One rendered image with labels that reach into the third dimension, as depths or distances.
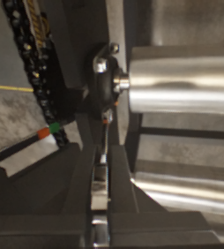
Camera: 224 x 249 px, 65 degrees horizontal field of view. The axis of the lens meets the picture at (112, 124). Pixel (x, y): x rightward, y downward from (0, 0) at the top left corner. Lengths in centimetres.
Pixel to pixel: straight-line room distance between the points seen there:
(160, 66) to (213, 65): 7
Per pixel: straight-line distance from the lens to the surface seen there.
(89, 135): 32
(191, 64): 28
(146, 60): 28
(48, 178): 21
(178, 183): 47
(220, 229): 78
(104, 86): 30
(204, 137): 113
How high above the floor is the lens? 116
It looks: 50 degrees down
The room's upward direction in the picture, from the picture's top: 160 degrees counter-clockwise
